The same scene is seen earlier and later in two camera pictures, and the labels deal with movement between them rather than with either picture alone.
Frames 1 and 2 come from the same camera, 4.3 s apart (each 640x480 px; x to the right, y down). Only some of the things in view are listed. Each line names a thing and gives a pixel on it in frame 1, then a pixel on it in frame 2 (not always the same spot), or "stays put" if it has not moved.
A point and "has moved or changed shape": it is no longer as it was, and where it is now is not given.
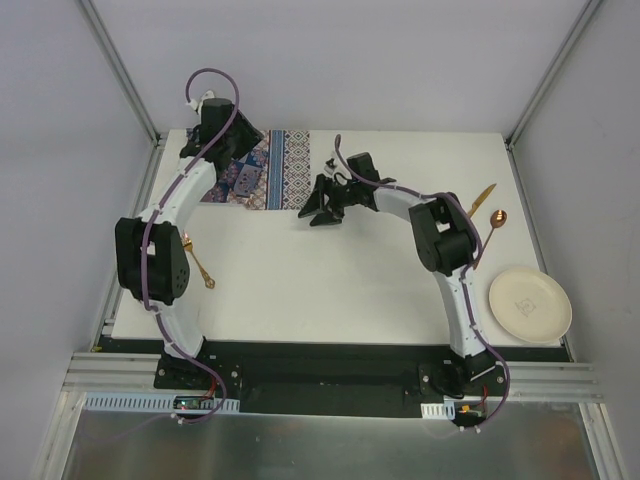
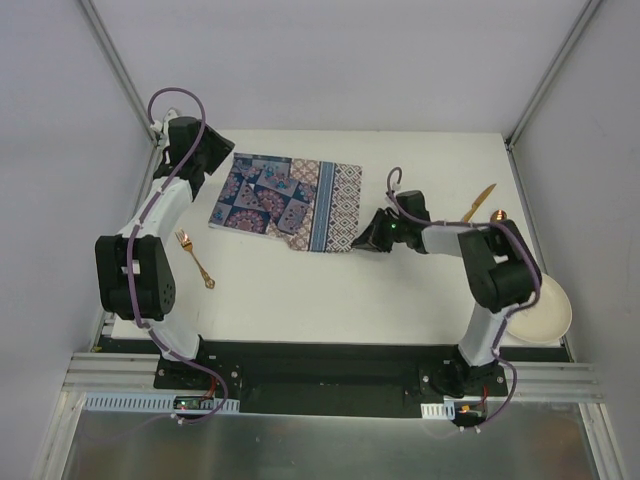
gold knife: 479,199 stays put
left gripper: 245,135 -> 215,150
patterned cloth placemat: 274,175 has moved or changed shape
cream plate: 532,304 stays put
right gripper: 336,195 -> 378,235
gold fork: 188,244 stays put
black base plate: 330,379 stays put
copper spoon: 497,219 stays put
